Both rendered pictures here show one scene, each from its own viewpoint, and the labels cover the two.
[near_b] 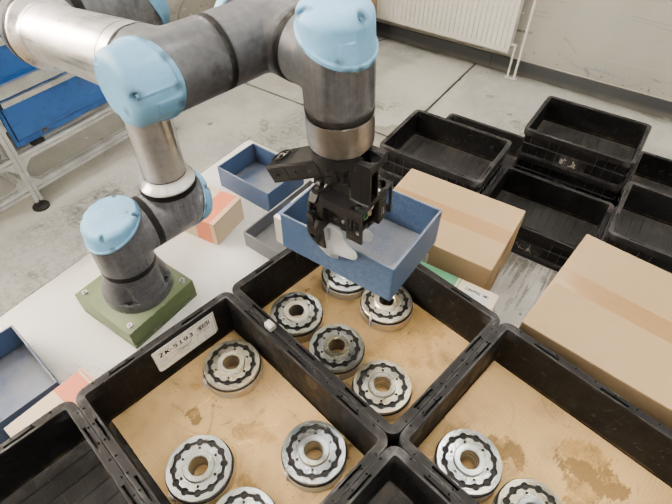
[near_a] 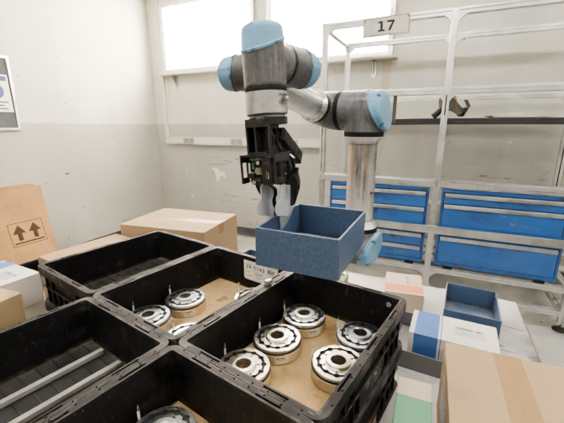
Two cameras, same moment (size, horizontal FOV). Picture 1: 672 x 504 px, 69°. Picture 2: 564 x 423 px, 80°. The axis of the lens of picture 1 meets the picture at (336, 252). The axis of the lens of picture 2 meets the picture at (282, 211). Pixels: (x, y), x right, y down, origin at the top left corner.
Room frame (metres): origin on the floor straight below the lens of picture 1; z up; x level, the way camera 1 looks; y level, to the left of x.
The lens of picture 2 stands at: (0.39, -0.64, 1.30)
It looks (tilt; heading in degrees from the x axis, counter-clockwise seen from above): 14 degrees down; 80
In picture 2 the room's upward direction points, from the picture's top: straight up
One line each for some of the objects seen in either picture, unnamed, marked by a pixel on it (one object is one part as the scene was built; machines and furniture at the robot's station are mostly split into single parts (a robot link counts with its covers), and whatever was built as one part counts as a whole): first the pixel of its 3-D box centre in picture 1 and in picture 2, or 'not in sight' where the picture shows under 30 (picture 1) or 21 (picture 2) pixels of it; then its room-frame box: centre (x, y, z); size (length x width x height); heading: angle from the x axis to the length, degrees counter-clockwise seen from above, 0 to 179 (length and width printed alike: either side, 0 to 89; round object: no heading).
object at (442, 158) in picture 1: (436, 190); not in sight; (1.51, -0.40, 0.37); 0.40 x 0.30 x 0.45; 56
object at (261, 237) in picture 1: (306, 226); (440, 346); (0.94, 0.08, 0.73); 0.27 x 0.20 x 0.05; 142
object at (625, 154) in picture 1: (568, 173); not in sight; (1.62, -0.96, 0.37); 0.40 x 0.30 x 0.45; 56
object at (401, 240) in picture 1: (360, 228); (315, 236); (0.55, -0.04, 1.10); 0.20 x 0.15 x 0.07; 55
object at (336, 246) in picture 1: (340, 247); (265, 207); (0.46, -0.01, 1.15); 0.06 x 0.03 x 0.09; 54
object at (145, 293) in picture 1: (132, 272); not in sight; (0.71, 0.45, 0.81); 0.15 x 0.15 x 0.10
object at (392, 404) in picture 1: (381, 386); (243, 366); (0.41, -0.08, 0.86); 0.10 x 0.10 x 0.01
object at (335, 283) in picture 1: (346, 272); (360, 335); (0.67, -0.02, 0.86); 0.10 x 0.10 x 0.01
